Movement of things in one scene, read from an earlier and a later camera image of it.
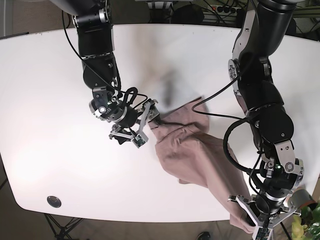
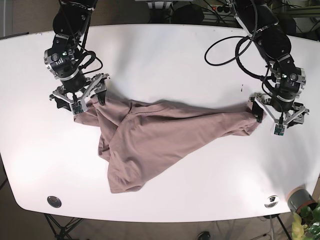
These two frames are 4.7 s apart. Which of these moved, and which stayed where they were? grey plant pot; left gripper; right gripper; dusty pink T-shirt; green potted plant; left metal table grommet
Moved: left gripper; dusty pink T-shirt; right gripper
Stayed: grey plant pot; green potted plant; left metal table grommet
